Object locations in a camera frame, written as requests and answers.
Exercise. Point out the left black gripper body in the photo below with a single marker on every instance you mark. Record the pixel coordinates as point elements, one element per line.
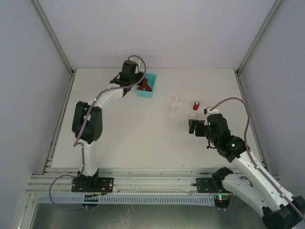
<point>140,79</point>

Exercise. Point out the red large spring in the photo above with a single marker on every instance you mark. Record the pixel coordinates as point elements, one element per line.
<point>196,106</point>

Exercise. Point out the left aluminium corner post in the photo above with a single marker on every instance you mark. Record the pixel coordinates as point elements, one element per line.
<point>51,32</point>

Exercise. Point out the aluminium rail frame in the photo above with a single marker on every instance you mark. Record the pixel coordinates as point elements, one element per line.
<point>131,181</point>

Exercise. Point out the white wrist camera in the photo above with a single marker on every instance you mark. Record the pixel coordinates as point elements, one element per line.
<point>210,110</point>
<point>138,61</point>

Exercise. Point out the white peg fixture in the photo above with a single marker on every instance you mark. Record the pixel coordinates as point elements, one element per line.
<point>181,110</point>

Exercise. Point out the grey slotted cable duct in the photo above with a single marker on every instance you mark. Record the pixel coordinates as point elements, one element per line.
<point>135,199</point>

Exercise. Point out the teal plastic bin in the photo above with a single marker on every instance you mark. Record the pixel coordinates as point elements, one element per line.
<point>151,81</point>

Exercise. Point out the right aluminium corner post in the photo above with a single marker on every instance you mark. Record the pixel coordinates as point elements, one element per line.
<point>259,35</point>

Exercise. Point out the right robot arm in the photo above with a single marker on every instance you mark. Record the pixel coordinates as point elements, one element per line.
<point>278,208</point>

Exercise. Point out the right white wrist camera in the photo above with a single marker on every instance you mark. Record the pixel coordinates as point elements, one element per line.
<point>210,110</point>

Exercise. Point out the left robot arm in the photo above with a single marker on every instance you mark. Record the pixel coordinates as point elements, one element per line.
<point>87,122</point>

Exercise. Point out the aluminium corner post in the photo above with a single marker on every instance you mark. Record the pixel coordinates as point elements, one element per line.
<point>259,35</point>
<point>51,32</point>

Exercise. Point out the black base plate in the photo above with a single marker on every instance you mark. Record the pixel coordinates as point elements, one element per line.
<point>210,185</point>
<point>92,184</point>

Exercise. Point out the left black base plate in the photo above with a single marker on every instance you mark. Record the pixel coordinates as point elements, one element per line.
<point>92,184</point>

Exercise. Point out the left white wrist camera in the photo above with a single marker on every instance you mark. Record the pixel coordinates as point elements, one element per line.
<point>138,61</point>

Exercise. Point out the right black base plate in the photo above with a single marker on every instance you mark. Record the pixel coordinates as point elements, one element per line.
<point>210,185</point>

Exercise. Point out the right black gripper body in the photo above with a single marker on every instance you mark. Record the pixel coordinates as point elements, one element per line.
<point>198,129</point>

